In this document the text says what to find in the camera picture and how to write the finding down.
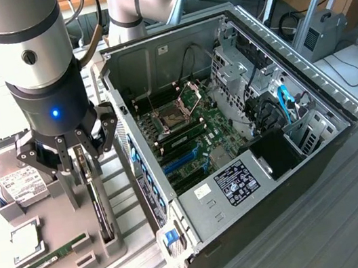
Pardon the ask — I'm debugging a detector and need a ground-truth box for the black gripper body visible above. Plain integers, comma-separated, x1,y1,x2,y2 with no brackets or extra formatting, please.
5,62,104,158

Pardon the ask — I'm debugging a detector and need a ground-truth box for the green graphics card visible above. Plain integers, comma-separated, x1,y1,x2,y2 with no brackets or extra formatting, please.
73,142,118,245

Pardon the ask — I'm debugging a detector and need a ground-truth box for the silver hard disk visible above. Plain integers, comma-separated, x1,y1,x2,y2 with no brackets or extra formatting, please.
0,137,57,211

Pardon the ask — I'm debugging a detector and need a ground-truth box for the thin locking lever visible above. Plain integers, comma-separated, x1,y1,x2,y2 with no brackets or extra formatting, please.
144,85,158,116

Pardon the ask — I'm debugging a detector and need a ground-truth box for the dark RAM stick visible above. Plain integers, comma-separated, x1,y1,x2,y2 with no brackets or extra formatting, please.
157,127,211,155

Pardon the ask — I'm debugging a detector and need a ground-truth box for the long black expansion slot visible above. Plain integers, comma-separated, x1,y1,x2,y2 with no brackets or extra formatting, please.
160,143,201,167
171,171,209,193
167,166,205,187

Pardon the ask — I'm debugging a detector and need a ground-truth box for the metal socket cover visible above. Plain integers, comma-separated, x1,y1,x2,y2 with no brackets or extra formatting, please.
173,80,206,118

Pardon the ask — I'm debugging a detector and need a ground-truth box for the grey parts rack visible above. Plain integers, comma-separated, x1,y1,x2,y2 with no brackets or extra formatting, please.
0,151,133,268

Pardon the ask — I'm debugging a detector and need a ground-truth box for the silver CPU chip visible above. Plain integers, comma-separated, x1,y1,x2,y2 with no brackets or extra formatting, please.
8,225,47,266

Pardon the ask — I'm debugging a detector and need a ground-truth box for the green RAM stick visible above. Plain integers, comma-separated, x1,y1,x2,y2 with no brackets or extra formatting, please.
5,233,95,268

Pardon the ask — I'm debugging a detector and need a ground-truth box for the green motherboard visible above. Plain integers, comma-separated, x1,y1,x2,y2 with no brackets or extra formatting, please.
125,73,262,202

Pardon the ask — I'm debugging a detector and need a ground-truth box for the silver chipset heatsink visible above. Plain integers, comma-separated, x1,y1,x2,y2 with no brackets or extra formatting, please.
207,144,235,168

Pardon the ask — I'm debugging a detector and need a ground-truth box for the blue case latch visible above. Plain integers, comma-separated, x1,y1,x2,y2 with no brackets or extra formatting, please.
163,229,181,247

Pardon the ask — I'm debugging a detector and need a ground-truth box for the metal disk bay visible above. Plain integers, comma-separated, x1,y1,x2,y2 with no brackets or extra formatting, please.
278,104,343,162
205,42,255,102

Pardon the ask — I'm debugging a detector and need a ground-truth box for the grey power supply unit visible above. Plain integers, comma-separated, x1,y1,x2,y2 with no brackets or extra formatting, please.
169,146,283,248

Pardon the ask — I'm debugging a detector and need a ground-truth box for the open PC case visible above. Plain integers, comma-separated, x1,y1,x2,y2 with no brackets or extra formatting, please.
80,0,358,268

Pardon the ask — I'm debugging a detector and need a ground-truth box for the grey machine box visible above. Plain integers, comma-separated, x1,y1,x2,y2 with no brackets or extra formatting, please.
287,5,354,66

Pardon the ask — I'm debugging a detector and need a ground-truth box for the thin hanging cable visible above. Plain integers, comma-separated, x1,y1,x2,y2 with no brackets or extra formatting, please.
60,0,93,49

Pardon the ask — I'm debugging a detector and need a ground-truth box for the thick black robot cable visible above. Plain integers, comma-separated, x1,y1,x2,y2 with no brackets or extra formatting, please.
66,0,110,69

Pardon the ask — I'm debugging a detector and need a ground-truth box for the black looped wire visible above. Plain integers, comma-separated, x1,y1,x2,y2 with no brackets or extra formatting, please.
176,41,218,85

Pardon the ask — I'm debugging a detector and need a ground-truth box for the black wire bundle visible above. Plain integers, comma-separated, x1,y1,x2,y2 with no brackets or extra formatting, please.
242,89,286,138

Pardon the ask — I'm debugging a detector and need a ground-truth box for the blue disk wire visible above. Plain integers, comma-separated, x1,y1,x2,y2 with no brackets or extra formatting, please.
275,82,301,127

